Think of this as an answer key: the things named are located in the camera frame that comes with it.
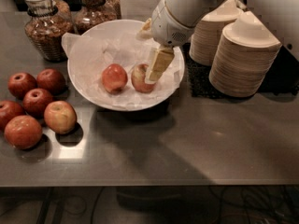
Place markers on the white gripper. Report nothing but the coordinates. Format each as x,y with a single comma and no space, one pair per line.
166,27

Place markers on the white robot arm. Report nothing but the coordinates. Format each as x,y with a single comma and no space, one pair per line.
280,17

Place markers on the white bowl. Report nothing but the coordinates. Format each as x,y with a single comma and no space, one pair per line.
124,31

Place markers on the red apple back right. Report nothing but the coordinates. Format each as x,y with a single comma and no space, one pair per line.
51,80

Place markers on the red apple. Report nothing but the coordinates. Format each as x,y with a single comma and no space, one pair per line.
23,132
35,102
51,80
20,83
8,111

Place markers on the yellowish apple front right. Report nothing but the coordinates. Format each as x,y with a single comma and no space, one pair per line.
60,116

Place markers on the red apple middle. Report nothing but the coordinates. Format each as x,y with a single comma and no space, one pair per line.
35,102

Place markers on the red apple back left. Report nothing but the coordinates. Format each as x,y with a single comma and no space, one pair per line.
20,83

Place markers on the red apple front left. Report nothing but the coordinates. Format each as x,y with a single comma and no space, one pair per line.
23,132

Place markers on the red apple far left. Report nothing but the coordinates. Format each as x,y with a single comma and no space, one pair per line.
8,111

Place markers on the rear stack paper bowls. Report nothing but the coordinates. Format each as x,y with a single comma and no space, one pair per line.
207,33

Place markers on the stack paper bowls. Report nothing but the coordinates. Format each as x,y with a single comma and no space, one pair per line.
244,55
207,33

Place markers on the white paper liner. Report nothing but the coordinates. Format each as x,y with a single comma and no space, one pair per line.
90,59

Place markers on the back glass granola jar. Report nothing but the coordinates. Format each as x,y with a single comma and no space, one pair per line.
92,13

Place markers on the glass granola jar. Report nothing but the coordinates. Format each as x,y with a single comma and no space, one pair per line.
92,13
46,28

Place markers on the front stack paper bowls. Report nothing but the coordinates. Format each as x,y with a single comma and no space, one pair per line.
244,55

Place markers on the front glass granola jar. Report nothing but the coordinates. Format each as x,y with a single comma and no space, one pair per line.
46,28

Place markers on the black mesh mat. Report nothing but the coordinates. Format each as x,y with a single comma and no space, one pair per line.
283,76

